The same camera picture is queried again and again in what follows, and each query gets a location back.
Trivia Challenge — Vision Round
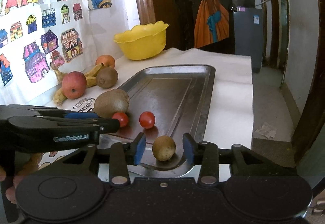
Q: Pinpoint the yellow banana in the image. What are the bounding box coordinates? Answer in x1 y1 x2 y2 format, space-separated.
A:
50 63 105 83
53 76 96 106

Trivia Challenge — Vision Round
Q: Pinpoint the cherry tomato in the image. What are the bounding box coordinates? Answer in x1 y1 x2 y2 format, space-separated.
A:
139 111 155 129
112 112 129 128

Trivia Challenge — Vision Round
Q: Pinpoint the large red apple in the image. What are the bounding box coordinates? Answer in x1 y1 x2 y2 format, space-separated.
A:
61 72 87 99

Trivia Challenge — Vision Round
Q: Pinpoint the small tan longan fruit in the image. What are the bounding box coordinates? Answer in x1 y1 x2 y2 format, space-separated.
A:
152 135 176 161

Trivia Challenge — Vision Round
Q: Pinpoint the kiwi with sticker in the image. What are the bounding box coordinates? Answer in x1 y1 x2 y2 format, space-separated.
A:
94 89 129 118

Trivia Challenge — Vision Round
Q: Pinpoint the brown kiwi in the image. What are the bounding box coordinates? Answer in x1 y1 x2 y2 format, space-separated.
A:
96 67 118 89

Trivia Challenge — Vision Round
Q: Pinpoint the small orange-red apple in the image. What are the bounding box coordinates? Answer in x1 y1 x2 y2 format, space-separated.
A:
95 54 115 68

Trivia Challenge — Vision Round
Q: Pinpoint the person's left hand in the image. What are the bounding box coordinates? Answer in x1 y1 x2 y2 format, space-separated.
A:
5 153 43 204

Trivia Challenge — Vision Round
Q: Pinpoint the white printed tablecloth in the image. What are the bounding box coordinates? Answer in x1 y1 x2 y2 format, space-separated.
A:
37 47 255 184

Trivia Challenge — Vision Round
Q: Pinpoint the metal baking tray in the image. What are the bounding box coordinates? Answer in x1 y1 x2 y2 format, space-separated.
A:
99 64 215 178

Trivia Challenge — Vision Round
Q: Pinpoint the crumpled paper on floor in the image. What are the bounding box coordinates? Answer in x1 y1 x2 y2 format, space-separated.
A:
255 122 277 139

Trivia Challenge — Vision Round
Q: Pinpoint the colourful houses drawing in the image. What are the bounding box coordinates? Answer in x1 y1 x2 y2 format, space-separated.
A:
1 0 97 104

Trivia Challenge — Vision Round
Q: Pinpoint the yellow plastic colander bowl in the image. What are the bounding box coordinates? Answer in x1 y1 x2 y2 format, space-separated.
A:
114 21 170 61

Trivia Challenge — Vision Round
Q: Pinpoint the grey washing machine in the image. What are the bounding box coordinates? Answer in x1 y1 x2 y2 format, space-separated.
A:
232 0 264 73

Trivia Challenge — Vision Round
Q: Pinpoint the dark door with lady poster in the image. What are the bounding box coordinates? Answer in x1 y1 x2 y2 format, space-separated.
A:
174 0 235 54

